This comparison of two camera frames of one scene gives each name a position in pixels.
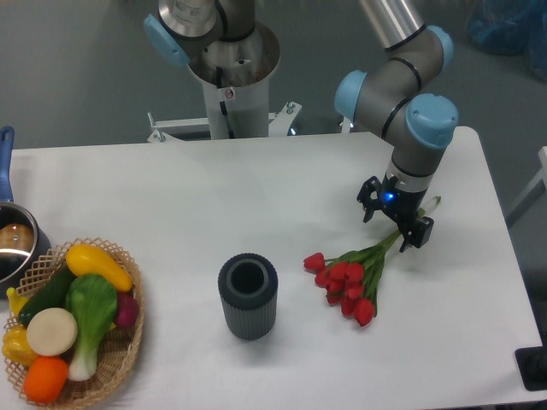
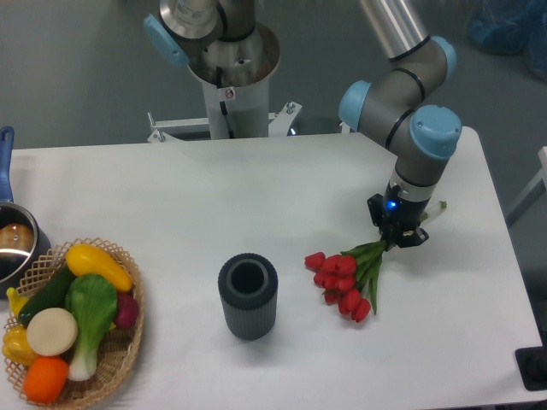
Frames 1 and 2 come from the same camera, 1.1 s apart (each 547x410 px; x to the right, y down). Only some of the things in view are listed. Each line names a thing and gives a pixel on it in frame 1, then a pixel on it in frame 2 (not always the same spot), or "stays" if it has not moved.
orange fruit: [45, 378] stays
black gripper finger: [370, 196] -> [375, 204]
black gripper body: [401, 204] stays
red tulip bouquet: [351, 280] stays
